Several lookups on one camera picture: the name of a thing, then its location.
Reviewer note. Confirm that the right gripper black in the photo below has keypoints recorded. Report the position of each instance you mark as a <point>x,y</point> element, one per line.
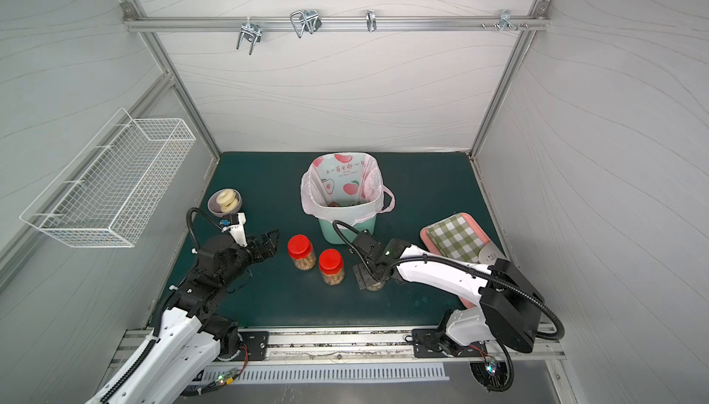
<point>366,270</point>

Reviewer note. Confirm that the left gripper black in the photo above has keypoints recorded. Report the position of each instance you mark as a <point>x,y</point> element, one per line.
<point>254,247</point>

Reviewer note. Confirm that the beige lid glass peanut jar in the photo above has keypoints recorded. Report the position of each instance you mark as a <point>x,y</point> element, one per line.
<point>376,285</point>

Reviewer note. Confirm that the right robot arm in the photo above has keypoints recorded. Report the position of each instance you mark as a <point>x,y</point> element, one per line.
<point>506,309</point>

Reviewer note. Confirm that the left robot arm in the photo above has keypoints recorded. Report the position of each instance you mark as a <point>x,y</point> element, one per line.
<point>187,333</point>

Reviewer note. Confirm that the red lid peanut jar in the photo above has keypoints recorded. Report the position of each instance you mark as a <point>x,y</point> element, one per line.
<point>332,267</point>
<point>301,252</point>

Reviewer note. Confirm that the grey bowl with buns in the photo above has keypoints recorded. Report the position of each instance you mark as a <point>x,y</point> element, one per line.
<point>225,202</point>

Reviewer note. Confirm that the pink tray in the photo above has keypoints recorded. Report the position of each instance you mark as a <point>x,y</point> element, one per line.
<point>453,280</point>

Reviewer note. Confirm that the green checkered cloth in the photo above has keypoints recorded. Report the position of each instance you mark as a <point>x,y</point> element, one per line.
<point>458,237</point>

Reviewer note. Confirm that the white vent strip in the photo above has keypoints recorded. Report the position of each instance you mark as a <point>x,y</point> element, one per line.
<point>364,373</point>

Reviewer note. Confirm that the metal u-bolt clamp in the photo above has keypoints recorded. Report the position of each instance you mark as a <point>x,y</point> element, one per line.
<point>250,34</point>

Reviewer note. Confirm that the metal hook clamp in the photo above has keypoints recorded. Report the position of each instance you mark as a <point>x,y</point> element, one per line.
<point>305,21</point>

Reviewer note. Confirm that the aluminium crossbar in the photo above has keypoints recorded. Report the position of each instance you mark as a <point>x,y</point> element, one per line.
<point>332,24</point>

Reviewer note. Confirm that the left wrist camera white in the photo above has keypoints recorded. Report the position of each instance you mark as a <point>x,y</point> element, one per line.
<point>234,225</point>

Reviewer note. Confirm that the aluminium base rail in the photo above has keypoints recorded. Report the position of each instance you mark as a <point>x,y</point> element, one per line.
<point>376,344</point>

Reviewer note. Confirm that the white wire basket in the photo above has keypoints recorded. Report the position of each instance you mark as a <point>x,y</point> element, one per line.
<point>106,195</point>

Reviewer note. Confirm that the small metal ring clamp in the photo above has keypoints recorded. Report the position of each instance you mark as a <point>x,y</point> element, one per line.
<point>371,21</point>

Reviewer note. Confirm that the metal bracket clamp right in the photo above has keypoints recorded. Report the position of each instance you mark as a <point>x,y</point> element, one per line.
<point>505,23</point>

